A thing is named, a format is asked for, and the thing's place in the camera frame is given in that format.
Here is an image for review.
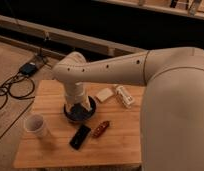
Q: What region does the black power adapter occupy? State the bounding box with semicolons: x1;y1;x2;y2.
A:
19;63;38;76

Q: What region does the black rectangular remote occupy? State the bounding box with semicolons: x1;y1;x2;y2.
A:
69;125;91;150

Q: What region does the wooden shelf rail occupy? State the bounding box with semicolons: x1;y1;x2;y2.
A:
0;15;144;57

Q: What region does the white ceramic cup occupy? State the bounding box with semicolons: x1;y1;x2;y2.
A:
24;114;48;138

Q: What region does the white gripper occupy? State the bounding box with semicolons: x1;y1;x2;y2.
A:
64;82;91;112

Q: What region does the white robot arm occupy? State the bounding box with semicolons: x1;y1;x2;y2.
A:
53;47;204;171

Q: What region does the beige rectangular block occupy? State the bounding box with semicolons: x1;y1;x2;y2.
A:
95;88;114;102

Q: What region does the black round bowl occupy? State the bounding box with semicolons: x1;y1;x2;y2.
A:
64;96;96;122

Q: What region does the red brown pocket knife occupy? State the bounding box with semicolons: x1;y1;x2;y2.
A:
92;121;110;138

